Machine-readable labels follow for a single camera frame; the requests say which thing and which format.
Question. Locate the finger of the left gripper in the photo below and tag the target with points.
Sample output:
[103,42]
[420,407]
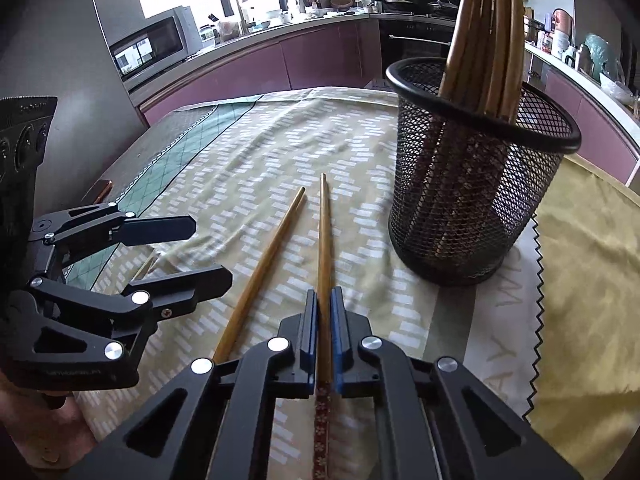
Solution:
[136,232]
[178,294]

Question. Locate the bamboo chopstick three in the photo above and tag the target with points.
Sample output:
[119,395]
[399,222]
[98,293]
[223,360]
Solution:
[477,51]

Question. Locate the bamboo chopstick seven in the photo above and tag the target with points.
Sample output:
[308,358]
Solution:
[250,291]

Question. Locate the black mesh utensil cup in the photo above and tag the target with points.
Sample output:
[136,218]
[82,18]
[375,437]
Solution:
[467,184]

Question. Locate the black built-in oven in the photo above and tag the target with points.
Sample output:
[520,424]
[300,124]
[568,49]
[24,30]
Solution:
[412,28]

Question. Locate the bamboo chopstick one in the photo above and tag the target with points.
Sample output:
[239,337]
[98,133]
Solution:
[468,12]

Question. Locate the yellow cloth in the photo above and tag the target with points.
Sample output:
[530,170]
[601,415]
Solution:
[586,403]

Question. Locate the pink lower cabinets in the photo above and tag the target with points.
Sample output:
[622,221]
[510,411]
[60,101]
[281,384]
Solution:
[346,52]

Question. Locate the patterned beige tablecloth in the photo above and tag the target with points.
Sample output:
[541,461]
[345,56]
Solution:
[250,172]

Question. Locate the bamboo chopstick five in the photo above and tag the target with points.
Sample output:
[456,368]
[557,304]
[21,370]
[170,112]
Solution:
[502,85]

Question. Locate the person's left hand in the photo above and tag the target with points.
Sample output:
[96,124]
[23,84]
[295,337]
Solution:
[51,440]

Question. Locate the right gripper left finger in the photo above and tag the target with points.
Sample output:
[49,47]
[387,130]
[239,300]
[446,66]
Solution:
[213,421]

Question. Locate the smartphone with orange case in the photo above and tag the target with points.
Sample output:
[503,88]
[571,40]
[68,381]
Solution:
[97,193]

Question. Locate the bamboo chopstick four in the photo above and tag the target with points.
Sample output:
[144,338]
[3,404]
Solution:
[496,57]

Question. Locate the bamboo chopstick two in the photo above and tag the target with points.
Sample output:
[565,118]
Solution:
[462,77]

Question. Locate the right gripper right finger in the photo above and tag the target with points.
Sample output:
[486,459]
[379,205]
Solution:
[434,420]

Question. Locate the grey refrigerator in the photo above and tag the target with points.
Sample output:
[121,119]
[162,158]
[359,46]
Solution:
[57,48]

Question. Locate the bamboo chopstick eight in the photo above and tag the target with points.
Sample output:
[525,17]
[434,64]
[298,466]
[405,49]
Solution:
[324,360]

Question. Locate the white microwave oven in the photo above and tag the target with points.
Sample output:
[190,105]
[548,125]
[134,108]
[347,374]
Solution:
[163,41]

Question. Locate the bamboo chopstick six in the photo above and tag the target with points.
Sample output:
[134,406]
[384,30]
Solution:
[514,64]

